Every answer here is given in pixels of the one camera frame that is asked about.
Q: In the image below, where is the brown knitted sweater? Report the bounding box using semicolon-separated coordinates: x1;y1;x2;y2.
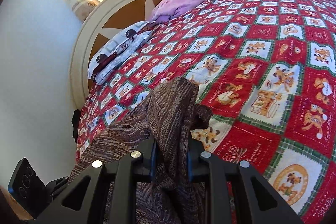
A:
70;77;212;223

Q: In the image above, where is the black phone on gripper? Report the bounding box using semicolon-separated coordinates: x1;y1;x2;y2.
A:
8;157;49;219

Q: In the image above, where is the red patchwork bedspread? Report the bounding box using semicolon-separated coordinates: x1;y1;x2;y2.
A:
76;0;335;223

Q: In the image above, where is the white patterned pillow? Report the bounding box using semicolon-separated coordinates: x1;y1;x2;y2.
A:
88;21;155;84

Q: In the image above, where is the cream round headboard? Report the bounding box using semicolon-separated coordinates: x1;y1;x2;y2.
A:
70;0;161;109

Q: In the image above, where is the pink pillow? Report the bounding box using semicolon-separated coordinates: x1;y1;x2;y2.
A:
149;0;205;24

